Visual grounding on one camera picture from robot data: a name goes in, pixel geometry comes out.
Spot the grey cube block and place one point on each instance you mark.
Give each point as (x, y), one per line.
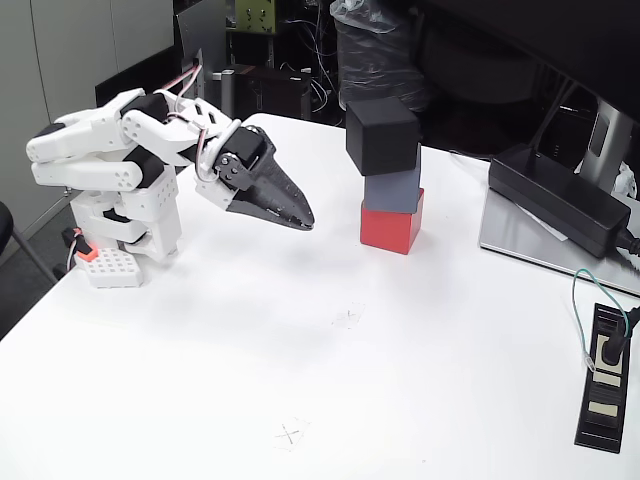
(392, 192)

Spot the black cube block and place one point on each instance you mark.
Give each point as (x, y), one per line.
(382, 137)

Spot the black computer case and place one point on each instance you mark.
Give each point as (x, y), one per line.
(275, 90)

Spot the red cube block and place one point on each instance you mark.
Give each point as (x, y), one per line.
(387, 230)

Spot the green perforated panel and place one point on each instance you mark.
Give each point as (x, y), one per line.
(255, 15)

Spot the clear tape with X mark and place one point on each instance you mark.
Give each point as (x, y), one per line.
(350, 315)
(291, 432)

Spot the white perforated table clamp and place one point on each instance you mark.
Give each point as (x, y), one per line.
(112, 270)

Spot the orange connector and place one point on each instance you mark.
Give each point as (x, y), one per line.
(86, 250)

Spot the black chair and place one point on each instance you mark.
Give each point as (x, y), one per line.
(4, 225)

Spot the black power adapter brick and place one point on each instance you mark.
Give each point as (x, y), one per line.
(555, 195)

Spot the black monitor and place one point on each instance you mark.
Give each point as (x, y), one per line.
(550, 30)

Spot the silver monitor stand neck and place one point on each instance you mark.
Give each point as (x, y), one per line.
(602, 140)

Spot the crumpled white paper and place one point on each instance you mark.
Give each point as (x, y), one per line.
(627, 182)

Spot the black power plug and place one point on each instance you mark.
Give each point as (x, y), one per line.
(611, 347)

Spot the black power strip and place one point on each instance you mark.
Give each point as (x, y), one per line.
(602, 400)

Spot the silver monitor base plate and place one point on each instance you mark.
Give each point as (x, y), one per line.
(515, 235)

